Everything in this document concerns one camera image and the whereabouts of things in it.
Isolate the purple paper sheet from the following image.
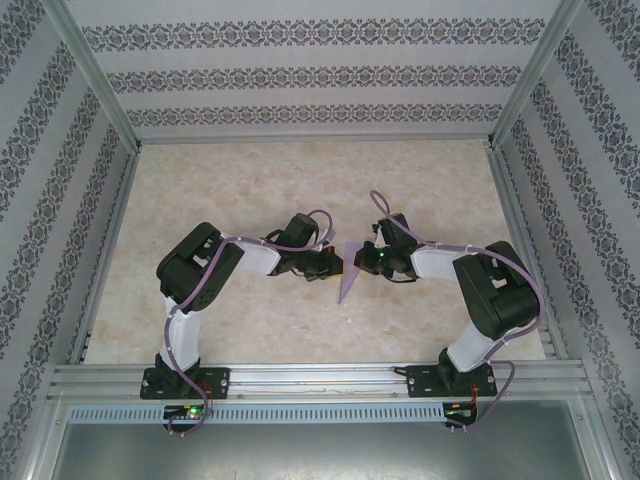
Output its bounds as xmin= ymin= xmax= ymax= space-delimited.
xmin=335 ymin=240 xmax=369 ymax=305

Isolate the grey metal sheet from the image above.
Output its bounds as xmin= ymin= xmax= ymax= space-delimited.
xmin=49 ymin=422 xmax=611 ymax=480

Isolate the aluminium side rail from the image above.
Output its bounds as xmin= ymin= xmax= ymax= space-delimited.
xmin=487 ymin=144 xmax=569 ymax=361
xmin=67 ymin=147 xmax=144 ymax=366

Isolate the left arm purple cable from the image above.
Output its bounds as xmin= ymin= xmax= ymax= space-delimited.
xmin=164 ymin=209 xmax=336 ymax=439

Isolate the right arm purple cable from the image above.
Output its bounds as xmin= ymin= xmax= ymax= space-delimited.
xmin=368 ymin=189 xmax=546 ymax=431

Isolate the aluminium rear rail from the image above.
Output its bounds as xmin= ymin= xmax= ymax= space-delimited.
xmin=134 ymin=132 xmax=496 ymax=146

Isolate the aluminium frame post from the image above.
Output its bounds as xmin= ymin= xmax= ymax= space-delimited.
xmin=42 ymin=0 xmax=144 ymax=151
xmin=487 ymin=0 xmax=586 ymax=149

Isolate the aluminium mounting rail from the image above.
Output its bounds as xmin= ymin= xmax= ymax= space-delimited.
xmin=47 ymin=362 xmax=594 ymax=401

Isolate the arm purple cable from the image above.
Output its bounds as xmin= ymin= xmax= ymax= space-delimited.
xmin=164 ymin=209 xmax=336 ymax=439
xmin=368 ymin=189 xmax=546 ymax=431

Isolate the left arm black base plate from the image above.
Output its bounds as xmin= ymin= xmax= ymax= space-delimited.
xmin=139 ymin=367 xmax=232 ymax=401

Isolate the aluminium frame bar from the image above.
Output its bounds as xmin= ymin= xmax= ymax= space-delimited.
xmin=582 ymin=394 xmax=629 ymax=480
xmin=19 ymin=394 xmax=69 ymax=480

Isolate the slotted grey cable duct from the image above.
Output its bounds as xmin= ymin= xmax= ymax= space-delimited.
xmin=67 ymin=402 xmax=481 ymax=424

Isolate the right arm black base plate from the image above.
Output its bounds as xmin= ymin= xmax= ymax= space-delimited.
xmin=394 ymin=363 xmax=496 ymax=400

